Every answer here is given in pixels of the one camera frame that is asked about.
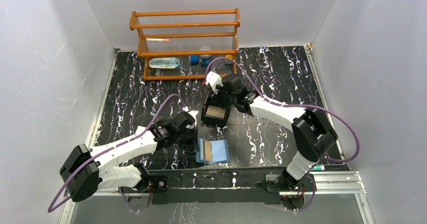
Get black card tray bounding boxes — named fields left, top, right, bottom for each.
left=201, top=91, right=231, bottom=126

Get orange credit card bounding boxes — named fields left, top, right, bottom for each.
left=201, top=140, right=212, bottom=162

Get blue card holder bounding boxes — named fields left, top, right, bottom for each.
left=196, top=137, right=230, bottom=164

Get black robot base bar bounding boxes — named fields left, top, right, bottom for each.
left=150, top=167, right=308, bottom=209

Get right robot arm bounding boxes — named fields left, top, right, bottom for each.
left=205, top=71, right=337, bottom=191

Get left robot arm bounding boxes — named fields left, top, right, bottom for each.
left=59, top=110, right=199, bottom=202

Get yellow and grey sponge block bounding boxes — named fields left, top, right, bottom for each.
left=225, top=54, right=234, bottom=64

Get blue lidded jar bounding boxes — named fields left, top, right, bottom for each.
left=199, top=46, right=212, bottom=66

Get small blue box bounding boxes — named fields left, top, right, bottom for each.
left=188, top=55, right=199, bottom=65

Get toothbrush blister pack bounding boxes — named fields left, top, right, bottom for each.
left=149, top=57, right=180, bottom=69

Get white and orange tube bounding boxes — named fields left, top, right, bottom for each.
left=145, top=38, right=170, bottom=42

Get green and white marker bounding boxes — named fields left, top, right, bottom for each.
left=311, top=165, right=325, bottom=171

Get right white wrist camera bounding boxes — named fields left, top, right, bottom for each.
left=204, top=71, right=223, bottom=94

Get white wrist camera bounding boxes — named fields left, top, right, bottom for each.
left=182, top=107, right=199, bottom=129
left=204, top=71, right=223, bottom=94

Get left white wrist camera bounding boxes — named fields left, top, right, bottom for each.
left=182, top=107, right=199, bottom=129

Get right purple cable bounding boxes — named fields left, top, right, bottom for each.
left=204, top=57, right=361, bottom=213

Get purple cable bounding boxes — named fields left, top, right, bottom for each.
left=47, top=93, right=187, bottom=214
left=204, top=57, right=361, bottom=213

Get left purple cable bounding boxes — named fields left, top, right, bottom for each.
left=47, top=93, right=187, bottom=214

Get orange wooden wire shelf rack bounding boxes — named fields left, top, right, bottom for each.
left=129, top=8, right=241, bottom=81

